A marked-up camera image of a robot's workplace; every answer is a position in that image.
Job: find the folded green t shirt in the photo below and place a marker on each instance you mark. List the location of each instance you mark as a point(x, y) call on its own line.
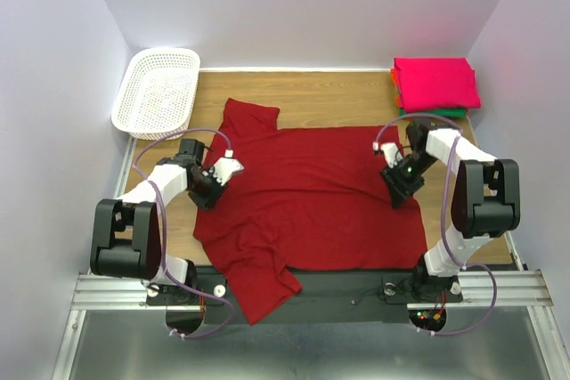
point(455, 113)

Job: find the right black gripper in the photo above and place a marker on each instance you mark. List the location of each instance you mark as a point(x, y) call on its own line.
point(399, 184)

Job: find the white perforated plastic basket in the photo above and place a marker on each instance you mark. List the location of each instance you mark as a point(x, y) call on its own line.
point(157, 93)

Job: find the aluminium frame rail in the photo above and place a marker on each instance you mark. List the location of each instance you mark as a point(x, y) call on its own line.
point(514, 289)

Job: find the dark red t shirt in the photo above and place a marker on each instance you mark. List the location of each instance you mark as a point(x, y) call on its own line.
point(309, 199)

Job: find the folded orange t shirt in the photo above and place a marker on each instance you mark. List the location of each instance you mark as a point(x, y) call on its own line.
point(397, 90)

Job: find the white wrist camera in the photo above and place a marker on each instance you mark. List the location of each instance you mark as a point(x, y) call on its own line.
point(223, 170)
point(390, 151)

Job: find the folded pink t shirt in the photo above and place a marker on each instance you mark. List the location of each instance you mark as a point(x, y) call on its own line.
point(436, 83)

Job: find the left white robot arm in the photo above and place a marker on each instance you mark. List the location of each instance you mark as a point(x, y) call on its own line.
point(126, 240)

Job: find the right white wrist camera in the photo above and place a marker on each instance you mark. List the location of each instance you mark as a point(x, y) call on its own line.
point(390, 151)

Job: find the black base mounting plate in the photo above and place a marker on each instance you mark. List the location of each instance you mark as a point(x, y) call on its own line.
point(325, 297)

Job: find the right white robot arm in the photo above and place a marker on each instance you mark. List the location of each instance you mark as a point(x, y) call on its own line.
point(481, 199)

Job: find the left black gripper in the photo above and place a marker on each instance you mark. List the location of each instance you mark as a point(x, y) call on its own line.
point(207, 196)

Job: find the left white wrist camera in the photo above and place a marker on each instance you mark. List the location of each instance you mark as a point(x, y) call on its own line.
point(223, 170)

